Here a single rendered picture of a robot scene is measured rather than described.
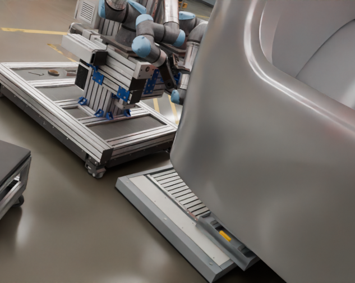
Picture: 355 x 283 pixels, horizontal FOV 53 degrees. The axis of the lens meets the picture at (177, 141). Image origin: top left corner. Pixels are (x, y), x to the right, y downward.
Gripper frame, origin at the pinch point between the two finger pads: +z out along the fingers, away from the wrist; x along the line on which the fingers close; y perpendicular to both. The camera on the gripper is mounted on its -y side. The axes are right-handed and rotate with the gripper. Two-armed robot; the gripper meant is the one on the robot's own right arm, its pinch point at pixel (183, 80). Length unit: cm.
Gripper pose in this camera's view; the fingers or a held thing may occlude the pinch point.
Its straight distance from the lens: 175.0
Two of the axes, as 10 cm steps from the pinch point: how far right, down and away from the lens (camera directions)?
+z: 5.3, 2.3, 8.1
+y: -1.1, -9.3, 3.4
